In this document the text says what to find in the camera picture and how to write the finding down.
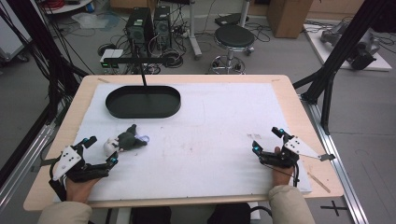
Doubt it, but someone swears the black oval tray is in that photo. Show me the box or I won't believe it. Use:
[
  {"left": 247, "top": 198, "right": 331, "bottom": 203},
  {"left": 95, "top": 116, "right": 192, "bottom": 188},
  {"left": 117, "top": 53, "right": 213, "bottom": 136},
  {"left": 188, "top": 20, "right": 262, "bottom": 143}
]
[{"left": 105, "top": 85, "right": 182, "bottom": 119}]

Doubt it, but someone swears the black T-shaped stand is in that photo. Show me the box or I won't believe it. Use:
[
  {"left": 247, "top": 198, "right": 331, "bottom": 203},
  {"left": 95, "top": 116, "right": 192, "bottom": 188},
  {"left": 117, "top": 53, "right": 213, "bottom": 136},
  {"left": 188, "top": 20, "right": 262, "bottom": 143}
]
[{"left": 111, "top": 56, "right": 173, "bottom": 88}]

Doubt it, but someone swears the white foam mat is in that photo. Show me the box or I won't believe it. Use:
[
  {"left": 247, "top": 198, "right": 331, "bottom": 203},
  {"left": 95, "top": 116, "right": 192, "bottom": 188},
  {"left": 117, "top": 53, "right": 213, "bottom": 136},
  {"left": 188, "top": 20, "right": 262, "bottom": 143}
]
[{"left": 51, "top": 81, "right": 313, "bottom": 203}]

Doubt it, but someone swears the white table leg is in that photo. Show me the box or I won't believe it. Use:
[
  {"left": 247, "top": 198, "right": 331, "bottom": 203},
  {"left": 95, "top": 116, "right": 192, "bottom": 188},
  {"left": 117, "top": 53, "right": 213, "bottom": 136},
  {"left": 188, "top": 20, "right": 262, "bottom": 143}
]
[{"left": 188, "top": 0, "right": 204, "bottom": 61}]

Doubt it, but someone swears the person's dark trouser leg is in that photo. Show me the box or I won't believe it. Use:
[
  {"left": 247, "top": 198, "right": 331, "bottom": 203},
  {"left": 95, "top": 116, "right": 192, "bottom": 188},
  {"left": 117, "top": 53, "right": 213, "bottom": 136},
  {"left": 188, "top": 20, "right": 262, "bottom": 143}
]
[
  {"left": 206, "top": 203, "right": 252, "bottom": 224},
  {"left": 130, "top": 206, "right": 173, "bottom": 224}
]

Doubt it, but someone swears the black round stool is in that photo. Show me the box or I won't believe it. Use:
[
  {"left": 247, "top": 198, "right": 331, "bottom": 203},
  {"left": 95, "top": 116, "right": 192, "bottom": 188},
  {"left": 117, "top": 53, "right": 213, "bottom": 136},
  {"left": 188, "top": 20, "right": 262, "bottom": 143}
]
[{"left": 208, "top": 23, "right": 256, "bottom": 75}]

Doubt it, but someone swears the white floor board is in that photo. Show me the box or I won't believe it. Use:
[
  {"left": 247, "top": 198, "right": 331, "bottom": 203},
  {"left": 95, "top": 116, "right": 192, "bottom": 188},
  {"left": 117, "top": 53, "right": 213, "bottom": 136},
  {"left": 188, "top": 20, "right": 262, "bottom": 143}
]
[{"left": 303, "top": 21, "right": 393, "bottom": 73}]

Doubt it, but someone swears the white box with green lights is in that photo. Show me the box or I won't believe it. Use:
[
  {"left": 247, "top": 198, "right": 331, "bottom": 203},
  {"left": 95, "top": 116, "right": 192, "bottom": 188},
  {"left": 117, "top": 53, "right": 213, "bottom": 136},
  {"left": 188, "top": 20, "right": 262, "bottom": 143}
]
[{"left": 99, "top": 48, "right": 125, "bottom": 70}]

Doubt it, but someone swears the small white plush toy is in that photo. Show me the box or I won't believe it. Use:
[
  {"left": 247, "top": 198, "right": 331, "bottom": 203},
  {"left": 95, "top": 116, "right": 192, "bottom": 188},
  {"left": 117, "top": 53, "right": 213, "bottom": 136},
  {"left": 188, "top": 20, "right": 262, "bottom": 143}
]
[{"left": 103, "top": 137, "right": 120, "bottom": 158}]

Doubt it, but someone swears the aluminium rail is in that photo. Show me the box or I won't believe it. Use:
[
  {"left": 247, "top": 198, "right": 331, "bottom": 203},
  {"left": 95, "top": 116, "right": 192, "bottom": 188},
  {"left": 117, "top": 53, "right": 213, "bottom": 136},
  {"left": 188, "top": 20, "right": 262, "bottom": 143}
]
[
  {"left": 300, "top": 92, "right": 370, "bottom": 224},
  {"left": 0, "top": 123, "right": 58, "bottom": 206}
]

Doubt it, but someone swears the brown cardboard box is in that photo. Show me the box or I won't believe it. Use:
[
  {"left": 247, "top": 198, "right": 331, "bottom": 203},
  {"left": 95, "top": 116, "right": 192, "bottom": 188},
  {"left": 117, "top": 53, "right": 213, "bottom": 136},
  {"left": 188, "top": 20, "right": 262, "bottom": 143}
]
[{"left": 266, "top": 0, "right": 314, "bottom": 39}]

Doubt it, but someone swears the grey plush toy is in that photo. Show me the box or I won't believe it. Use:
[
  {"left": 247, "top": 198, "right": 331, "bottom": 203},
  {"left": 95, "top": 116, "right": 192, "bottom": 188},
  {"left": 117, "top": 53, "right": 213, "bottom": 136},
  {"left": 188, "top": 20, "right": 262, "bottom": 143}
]
[{"left": 117, "top": 123, "right": 149, "bottom": 153}]

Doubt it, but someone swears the person's left hand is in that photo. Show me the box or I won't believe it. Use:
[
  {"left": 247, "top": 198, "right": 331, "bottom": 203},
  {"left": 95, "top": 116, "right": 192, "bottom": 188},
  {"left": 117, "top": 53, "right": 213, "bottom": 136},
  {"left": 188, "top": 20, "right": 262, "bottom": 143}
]
[{"left": 64, "top": 176, "right": 103, "bottom": 203}]

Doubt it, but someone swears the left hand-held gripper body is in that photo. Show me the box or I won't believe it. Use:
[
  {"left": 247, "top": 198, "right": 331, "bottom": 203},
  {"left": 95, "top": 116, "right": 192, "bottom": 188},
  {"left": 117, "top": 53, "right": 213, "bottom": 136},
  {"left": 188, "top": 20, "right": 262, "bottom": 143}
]
[{"left": 49, "top": 143, "right": 110, "bottom": 184}]

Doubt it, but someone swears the person's right hand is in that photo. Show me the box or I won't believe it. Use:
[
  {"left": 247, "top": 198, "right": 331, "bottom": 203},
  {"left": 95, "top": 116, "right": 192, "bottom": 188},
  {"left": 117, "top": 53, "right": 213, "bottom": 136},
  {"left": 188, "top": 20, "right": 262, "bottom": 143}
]
[{"left": 272, "top": 147, "right": 297, "bottom": 188}]

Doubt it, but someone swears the black metal frame post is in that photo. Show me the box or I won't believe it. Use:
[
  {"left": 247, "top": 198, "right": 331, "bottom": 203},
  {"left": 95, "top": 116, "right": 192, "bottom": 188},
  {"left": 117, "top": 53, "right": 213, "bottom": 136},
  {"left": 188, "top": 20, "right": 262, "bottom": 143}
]
[
  {"left": 292, "top": 0, "right": 396, "bottom": 136},
  {"left": 8, "top": 0, "right": 90, "bottom": 125}
]

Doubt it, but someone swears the wooden table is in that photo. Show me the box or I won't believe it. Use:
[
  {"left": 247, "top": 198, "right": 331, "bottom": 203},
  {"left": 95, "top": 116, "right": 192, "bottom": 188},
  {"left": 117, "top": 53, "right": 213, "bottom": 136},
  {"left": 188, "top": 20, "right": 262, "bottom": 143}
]
[{"left": 22, "top": 74, "right": 345, "bottom": 213}]

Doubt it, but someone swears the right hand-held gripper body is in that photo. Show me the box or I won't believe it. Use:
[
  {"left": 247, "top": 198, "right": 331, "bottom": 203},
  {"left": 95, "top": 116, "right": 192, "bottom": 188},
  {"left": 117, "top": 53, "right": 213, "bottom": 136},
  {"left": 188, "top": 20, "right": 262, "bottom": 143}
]
[{"left": 257, "top": 135, "right": 336, "bottom": 171}]

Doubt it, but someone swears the black computer tower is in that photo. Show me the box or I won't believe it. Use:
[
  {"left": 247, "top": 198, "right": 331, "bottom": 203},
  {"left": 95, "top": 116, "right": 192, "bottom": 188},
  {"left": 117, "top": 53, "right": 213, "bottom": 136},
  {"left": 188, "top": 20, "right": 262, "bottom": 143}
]
[
  {"left": 152, "top": 5, "right": 173, "bottom": 52},
  {"left": 124, "top": 7, "right": 155, "bottom": 57}
]

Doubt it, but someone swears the thin wooden stick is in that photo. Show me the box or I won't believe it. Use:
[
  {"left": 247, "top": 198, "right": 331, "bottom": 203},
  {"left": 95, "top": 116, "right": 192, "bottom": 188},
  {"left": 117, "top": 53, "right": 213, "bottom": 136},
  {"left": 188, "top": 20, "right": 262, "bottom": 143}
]
[{"left": 306, "top": 171, "right": 332, "bottom": 194}]

